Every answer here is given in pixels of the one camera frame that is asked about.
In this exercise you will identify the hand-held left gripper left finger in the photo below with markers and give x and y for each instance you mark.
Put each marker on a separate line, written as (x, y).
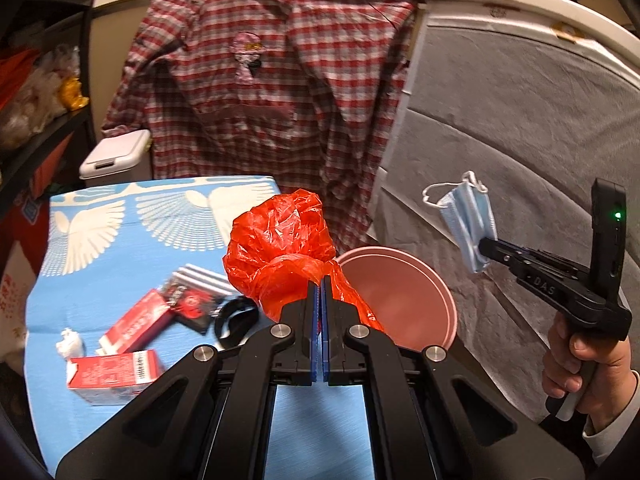
(312, 325)

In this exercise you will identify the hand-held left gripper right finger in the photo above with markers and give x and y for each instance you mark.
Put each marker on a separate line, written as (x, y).
(326, 325)

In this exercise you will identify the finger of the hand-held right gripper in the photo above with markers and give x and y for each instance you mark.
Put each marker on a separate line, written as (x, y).
(505, 247)
(502, 261)

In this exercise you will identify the blue face mask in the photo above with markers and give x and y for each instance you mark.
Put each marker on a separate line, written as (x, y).
(470, 217)

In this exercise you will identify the black tape roll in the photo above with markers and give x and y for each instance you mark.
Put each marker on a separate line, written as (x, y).
(235, 320)

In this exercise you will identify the pink plastic bin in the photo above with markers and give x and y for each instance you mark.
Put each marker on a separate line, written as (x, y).
(400, 295)

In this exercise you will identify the red plastic bag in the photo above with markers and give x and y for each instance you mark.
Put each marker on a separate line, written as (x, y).
(280, 230)

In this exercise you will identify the silver striped packet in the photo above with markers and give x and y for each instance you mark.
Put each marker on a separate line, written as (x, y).
(207, 277)

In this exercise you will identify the black and red packet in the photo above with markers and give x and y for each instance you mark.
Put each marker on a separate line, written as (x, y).
(192, 305)

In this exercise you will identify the red and white toothpaste box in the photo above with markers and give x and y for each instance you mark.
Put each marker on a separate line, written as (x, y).
(132, 327)

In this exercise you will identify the red and white carton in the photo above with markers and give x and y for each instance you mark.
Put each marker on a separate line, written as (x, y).
(107, 377)

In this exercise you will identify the white tissue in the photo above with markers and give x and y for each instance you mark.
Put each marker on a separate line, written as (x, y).
(69, 345)

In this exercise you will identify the person's right forearm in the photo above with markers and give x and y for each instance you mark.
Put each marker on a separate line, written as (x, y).
(617, 435)

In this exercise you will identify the person's right hand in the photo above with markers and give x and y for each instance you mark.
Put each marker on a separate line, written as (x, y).
(597, 375)

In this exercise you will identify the grey cloth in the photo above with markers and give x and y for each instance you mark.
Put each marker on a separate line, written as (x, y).
(510, 125)

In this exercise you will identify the blue patterned tablecloth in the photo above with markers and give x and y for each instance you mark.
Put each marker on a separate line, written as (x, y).
(135, 240)

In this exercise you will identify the red plaid shirt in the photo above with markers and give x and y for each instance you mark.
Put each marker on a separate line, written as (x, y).
(260, 110)

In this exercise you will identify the white lidded bin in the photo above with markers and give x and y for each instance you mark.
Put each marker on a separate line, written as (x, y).
(112, 157)

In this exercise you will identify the red cardboard box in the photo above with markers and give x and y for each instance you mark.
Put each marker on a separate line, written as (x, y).
(22, 220)

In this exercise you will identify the yellow shiny object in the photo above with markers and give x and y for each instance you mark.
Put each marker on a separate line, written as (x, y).
(74, 92)

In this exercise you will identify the black shelf rack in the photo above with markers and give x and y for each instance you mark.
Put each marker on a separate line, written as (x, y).
(85, 60)

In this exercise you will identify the clear plastic bag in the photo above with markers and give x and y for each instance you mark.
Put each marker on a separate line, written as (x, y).
(35, 95)

